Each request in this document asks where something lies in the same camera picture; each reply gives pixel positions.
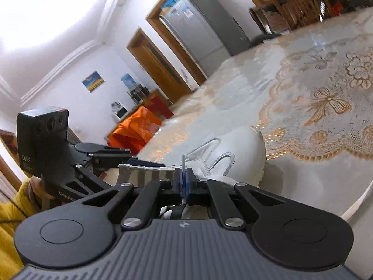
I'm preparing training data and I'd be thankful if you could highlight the white black-striped sneaker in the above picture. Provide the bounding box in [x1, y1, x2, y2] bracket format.
[117, 126, 268, 221]

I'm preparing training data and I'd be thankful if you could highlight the wooden bench chair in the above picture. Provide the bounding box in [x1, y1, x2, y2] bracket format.
[249, 3, 291, 34]

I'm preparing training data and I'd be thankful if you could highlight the wooden dining chair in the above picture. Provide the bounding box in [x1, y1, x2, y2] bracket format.
[271, 0, 335, 31]

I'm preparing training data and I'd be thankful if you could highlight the framed landscape picture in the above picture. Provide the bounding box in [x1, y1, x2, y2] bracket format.
[82, 71, 105, 93]

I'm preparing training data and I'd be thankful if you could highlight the wooden sideboard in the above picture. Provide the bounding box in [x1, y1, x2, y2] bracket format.
[104, 89, 170, 142]

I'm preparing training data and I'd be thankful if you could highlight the blue water dispenser bottle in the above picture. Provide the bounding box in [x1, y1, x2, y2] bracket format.
[121, 73, 137, 90]

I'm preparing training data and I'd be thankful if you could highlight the black bicycle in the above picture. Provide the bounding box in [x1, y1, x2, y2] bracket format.
[249, 34, 281, 49]

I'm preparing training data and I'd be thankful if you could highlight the red wooden chair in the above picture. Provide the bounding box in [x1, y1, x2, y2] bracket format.
[142, 95, 174, 119]

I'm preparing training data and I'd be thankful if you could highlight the person's left hand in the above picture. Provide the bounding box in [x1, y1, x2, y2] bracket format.
[28, 176, 55, 210]

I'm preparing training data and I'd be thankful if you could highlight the silver refrigerator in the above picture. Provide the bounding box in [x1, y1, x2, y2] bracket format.
[161, 0, 250, 78]

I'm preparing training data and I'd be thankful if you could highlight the orange bag on chair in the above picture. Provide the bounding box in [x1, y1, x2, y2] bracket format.
[107, 106, 162, 155]

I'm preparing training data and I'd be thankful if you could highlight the yellow sleeve forearm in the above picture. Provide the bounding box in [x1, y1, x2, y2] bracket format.
[0, 177, 41, 279]

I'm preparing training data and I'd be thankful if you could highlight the cream shoelace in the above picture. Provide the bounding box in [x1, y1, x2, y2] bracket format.
[179, 155, 187, 203]

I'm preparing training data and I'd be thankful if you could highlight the white microwave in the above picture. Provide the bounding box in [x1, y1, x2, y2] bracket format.
[113, 106, 128, 123]

